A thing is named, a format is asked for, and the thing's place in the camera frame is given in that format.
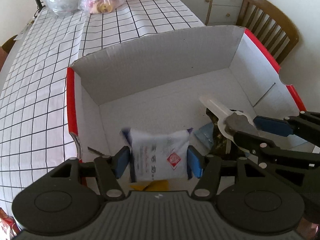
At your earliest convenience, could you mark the cream leaf-pattern snack packet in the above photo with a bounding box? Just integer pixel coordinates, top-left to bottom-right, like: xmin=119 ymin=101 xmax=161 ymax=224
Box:
xmin=130 ymin=180 xmax=169 ymax=191

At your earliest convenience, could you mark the black dark snack packet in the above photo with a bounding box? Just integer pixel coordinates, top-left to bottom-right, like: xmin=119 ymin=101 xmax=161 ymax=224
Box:
xmin=206 ymin=108 xmax=246 ymax=161

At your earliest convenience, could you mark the checkered white tablecloth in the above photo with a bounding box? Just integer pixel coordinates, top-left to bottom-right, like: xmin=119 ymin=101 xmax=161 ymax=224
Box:
xmin=1 ymin=0 xmax=201 ymax=210

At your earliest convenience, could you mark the red snack packet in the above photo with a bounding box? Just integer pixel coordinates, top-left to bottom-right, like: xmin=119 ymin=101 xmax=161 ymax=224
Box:
xmin=0 ymin=208 xmax=20 ymax=240

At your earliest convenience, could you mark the white red-logo snack packet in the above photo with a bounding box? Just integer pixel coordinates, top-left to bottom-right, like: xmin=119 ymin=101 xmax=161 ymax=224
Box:
xmin=121 ymin=128 xmax=193 ymax=183

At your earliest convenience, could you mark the clear tube jelly stick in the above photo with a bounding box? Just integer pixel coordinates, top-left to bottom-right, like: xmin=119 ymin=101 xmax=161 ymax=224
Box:
xmin=199 ymin=95 xmax=254 ymax=142

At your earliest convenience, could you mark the red cardboard box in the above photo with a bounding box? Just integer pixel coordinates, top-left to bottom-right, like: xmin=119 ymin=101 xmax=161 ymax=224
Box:
xmin=71 ymin=25 xmax=304 ymax=161

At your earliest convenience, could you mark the light blue snack packet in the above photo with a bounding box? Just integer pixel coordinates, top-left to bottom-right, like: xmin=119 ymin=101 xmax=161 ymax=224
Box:
xmin=194 ymin=123 xmax=214 ymax=150

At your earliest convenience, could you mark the right wooden chair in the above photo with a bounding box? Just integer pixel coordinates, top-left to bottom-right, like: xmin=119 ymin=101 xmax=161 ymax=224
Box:
xmin=236 ymin=0 xmax=299 ymax=64

